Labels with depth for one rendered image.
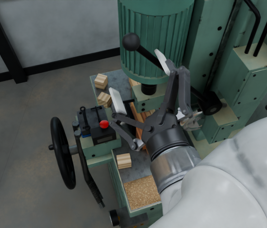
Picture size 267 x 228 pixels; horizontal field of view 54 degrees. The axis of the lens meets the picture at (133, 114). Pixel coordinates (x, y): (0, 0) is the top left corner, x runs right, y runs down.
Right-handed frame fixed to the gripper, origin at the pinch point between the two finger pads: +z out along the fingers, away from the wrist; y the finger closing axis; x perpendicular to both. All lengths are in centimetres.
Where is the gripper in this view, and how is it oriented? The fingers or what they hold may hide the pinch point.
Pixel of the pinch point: (136, 75)
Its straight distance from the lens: 58.7
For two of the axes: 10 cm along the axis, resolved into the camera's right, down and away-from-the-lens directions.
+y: 7.4, -5.5, -3.9
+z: -3.0, -7.9, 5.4
